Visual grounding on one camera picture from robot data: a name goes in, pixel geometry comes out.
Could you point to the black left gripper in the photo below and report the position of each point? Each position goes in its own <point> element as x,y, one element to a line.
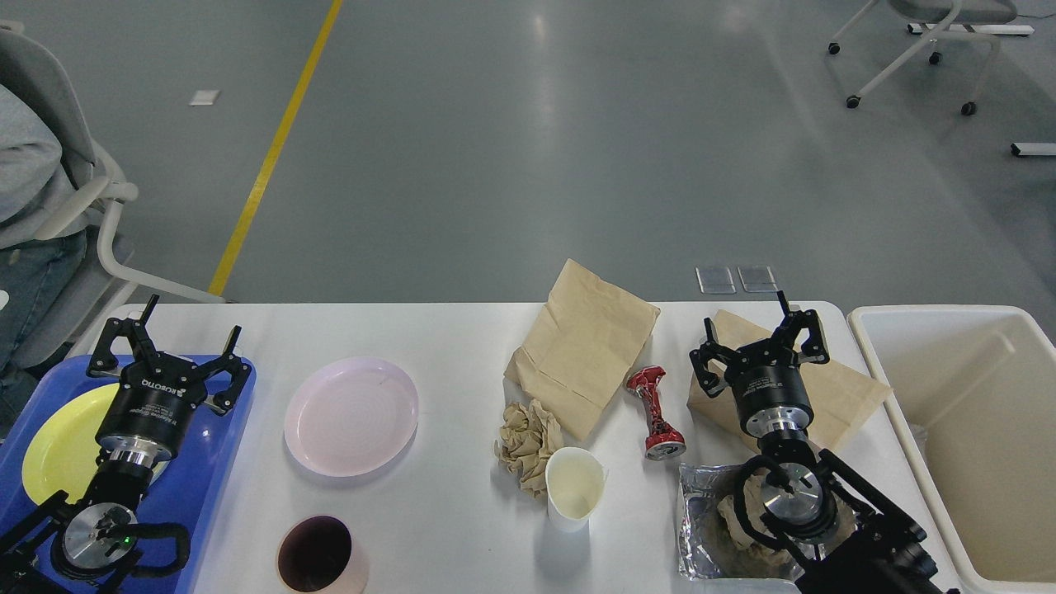
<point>155,397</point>

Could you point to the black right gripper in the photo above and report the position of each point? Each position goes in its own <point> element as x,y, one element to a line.
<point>767,388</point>

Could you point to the pink plate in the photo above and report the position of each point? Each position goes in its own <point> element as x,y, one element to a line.
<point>351,417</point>

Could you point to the pink mug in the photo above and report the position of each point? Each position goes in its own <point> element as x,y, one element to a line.
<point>320,555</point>

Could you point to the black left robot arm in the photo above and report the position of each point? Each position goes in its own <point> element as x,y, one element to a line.
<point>99,538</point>

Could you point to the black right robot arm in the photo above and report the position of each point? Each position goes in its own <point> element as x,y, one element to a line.
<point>792,498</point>

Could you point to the right floor plate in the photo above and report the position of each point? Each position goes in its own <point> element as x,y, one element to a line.
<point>758,279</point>

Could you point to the floor plate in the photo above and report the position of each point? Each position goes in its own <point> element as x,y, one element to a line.
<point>715,280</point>
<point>758,279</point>

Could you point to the left floor plate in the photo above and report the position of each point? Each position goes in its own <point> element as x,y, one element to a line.
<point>715,280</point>

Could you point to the brown paper bag right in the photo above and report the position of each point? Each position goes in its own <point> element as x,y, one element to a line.
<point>847,402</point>

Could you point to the grey office chair left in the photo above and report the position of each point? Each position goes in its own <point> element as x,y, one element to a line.
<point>103,280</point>

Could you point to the blue plastic tray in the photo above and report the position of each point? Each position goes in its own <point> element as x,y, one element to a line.
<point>187,492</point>

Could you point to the crushed red can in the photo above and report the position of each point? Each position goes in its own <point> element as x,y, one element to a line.
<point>663,442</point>

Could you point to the yellow plate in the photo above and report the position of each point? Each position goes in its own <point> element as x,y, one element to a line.
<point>62,455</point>

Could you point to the silver foil wrapper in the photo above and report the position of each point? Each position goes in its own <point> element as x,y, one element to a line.
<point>705,548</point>

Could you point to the large brown paper bag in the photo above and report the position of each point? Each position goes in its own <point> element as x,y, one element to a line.
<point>580,347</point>

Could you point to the crumpled brown paper wad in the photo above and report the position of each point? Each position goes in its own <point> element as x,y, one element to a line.
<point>738,528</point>

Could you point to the seated person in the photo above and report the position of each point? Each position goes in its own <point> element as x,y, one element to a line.
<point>33,272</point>

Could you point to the white plastic bin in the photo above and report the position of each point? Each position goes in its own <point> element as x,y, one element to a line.
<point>973,406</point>

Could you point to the white paper cup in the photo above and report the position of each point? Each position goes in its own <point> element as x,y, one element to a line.
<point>575,481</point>

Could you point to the crumpled brown napkin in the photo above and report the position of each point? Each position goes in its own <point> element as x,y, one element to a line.
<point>528,438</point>

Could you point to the white floor tag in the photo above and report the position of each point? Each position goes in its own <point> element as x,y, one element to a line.
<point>204,97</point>

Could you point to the white bar on floor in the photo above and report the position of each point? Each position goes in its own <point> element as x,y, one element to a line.
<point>1033,149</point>

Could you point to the white bar far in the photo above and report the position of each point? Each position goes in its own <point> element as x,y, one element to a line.
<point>1021,30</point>

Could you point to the white rolling chair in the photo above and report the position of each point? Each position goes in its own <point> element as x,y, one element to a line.
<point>944,13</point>

